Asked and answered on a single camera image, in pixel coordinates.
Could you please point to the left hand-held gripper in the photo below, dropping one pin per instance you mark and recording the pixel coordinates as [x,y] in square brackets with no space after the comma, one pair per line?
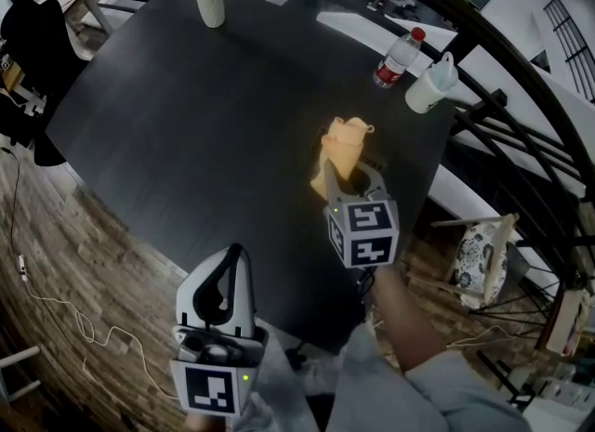
[209,388]

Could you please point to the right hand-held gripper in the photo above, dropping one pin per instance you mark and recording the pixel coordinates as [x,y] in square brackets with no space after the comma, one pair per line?
[367,235]

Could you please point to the orange cloth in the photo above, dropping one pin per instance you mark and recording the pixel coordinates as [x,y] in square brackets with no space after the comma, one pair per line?
[344,147]

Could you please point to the person's left forearm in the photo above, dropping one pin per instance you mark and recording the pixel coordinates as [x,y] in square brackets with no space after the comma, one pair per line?
[202,423]

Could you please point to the person's right forearm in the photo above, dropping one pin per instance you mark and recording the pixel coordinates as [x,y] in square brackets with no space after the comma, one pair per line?
[404,318]

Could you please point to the white cartoon mug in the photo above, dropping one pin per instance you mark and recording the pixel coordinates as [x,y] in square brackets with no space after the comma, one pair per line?
[423,95]

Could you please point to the clear red-capped water bottle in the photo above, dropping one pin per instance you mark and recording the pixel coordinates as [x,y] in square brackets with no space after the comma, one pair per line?
[395,61]

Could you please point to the pale wooden chair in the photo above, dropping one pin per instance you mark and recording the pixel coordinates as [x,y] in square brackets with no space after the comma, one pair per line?
[504,239]

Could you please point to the white power strip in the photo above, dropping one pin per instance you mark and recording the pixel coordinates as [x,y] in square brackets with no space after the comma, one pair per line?
[22,267]

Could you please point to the dark table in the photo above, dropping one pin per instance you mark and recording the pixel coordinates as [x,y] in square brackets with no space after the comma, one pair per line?
[493,30]

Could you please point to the white ribbed vase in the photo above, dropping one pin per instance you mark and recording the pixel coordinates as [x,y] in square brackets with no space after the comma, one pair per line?
[211,9]

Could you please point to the person's light grey clothing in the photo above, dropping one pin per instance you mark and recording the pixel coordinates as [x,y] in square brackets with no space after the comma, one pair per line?
[418,402]

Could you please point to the beige paper bag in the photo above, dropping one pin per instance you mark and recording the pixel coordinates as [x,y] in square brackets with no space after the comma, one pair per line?
[569,323]

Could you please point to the light wooden desk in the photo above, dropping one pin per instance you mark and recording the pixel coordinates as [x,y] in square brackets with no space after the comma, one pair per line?
[65,0]

